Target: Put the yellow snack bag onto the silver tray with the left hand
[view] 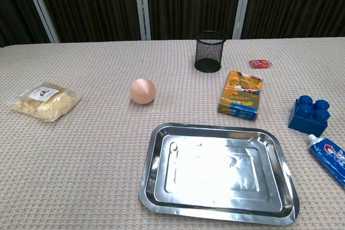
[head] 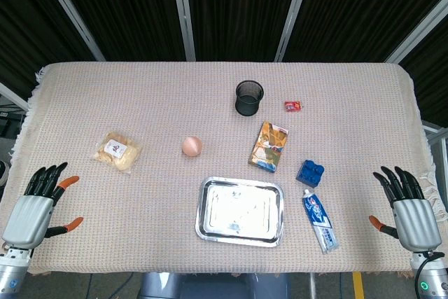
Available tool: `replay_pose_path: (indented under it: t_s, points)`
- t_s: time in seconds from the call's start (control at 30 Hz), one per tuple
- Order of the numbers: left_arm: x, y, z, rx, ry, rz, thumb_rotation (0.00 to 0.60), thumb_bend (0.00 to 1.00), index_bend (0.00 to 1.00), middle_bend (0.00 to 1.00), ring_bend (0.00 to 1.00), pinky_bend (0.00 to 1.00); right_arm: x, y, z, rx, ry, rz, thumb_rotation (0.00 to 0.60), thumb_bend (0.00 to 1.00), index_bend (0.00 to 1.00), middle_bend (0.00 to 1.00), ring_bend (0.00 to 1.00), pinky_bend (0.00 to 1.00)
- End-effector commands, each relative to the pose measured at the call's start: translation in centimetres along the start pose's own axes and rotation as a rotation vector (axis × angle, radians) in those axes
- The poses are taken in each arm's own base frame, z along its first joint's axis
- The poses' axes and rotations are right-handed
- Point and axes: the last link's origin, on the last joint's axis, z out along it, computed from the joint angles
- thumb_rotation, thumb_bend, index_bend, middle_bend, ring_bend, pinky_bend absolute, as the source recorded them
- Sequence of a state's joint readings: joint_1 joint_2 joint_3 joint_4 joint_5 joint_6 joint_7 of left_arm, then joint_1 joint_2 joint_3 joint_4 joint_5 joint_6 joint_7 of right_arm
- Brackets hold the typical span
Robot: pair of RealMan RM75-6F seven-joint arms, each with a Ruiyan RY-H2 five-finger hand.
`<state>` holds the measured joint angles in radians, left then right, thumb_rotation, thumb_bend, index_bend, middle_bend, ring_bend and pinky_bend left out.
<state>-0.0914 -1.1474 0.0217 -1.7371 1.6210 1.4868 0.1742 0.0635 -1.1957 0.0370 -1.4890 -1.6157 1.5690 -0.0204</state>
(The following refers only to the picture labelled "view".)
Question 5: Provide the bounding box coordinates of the grey aluminium frame post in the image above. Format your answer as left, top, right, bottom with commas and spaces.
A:
133, 0, 152, 41
20, 0, 60, 44
231, 0, 254, 39

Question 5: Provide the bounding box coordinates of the stainless steel tray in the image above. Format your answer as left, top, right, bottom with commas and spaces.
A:
139, 123, 301, 226

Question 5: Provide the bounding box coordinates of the blue white toothpaste tube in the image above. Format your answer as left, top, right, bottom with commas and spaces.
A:
307, 134, 345, 189

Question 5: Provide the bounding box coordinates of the small red snack packet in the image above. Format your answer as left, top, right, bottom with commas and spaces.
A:
249, 59, 272, 69

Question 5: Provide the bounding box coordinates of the yellow and blue carton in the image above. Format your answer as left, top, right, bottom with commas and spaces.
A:
217, 70, 264, 122

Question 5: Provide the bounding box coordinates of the beige woven tablecloth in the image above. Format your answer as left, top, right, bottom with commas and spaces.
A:
0, 35, 345, 230

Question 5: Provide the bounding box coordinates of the black mesh pen holder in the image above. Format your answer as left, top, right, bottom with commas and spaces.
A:
194, 30, 227, 74

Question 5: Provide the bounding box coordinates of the black pleated curtain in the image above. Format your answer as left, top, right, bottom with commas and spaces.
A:
0, 0, 345, 48

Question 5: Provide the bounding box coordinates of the clear bag of snacks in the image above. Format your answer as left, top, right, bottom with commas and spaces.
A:
7, 81, 82, 123

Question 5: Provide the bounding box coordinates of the blue building block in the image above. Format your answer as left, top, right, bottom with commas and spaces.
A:
287, 95, 331, 138

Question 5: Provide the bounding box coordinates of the pink ball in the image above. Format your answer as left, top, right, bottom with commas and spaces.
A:
129, 78, 157, 104

